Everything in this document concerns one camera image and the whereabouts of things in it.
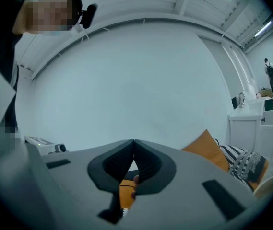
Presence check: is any cardboard box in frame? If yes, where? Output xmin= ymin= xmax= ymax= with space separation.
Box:
xmin=257 ymin=87 xmax=273 ymax=98

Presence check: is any grey patterned knit throw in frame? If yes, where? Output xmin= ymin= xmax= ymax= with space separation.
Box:
xmin=229 ymin=149 xmax=267 ymax=183

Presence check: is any white sink cabinet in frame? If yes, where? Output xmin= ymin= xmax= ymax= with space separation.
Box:
xmin=227 ymin=97 xmax=273 ymax=150

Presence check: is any person's head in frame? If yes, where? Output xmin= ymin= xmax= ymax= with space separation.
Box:
xmin=13 ymin=0 xmax=79 ymax=35

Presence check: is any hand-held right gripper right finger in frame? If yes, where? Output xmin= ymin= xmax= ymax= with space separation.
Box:
xmin=117 ymin=139 xmax=263 ymax=230

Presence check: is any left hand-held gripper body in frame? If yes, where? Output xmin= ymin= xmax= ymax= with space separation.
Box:
xmin=23 ymin=135 xmax=69 ymax=156

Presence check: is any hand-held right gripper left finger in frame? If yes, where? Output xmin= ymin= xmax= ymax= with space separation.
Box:
xmin=26 ymin=139 xmax=135 ymax=230

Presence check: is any black head camera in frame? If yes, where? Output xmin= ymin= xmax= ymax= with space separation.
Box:
xmin=70 ymin=0 xmax=99 ymax=30

